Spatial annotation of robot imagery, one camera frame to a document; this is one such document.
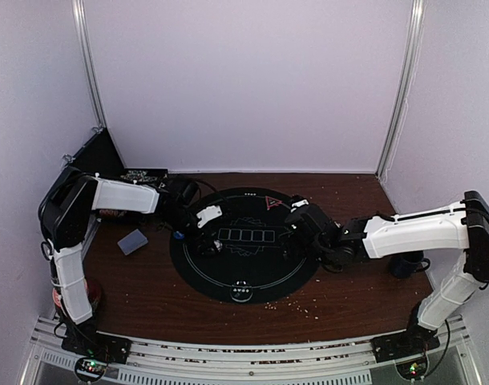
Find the dark blue mug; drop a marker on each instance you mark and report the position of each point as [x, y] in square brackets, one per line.
[404, 265]

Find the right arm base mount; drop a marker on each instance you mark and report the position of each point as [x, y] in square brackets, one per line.
[410, 355]

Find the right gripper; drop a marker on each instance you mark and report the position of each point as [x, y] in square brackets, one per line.
[291, 237]

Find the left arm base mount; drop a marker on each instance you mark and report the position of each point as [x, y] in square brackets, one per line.
[95, 359]

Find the chips in case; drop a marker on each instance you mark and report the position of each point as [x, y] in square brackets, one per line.
[112, 213]

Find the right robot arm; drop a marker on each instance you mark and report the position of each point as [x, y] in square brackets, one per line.
[463, 225]

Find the round black poker mat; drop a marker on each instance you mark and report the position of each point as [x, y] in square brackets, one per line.
[253, 251]

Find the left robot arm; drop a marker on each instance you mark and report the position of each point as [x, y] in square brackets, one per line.
[64, 248]

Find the red patterned tin can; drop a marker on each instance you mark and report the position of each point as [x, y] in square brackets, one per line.
[94, 293]

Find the red triangle marker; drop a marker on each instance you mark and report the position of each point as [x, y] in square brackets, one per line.
[272, 202]

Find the grey card deck box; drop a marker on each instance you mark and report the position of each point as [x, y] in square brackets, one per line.
[131, 242]

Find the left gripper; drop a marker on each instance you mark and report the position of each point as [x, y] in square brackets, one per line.
[202, 234]

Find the aluminium front rail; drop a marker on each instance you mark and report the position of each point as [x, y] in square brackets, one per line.
[345, 361]

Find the black poker set case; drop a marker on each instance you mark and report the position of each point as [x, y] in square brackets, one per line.
[104, 160]

